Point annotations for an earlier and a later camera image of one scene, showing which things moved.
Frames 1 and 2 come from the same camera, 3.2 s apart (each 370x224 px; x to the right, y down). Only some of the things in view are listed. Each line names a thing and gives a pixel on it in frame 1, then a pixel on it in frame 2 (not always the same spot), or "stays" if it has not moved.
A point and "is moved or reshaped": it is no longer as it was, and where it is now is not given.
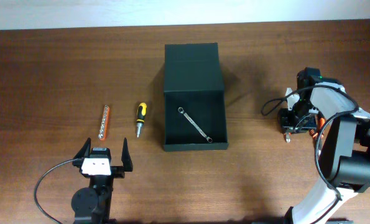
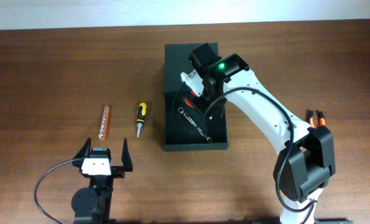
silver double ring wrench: [181, 110] stays
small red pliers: [287, 136] is moved or reshaped
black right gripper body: [298, 119] -> [200, 102]
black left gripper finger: [125, 157] stays
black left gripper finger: [85, 151] stays
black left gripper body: [116, 172] stays
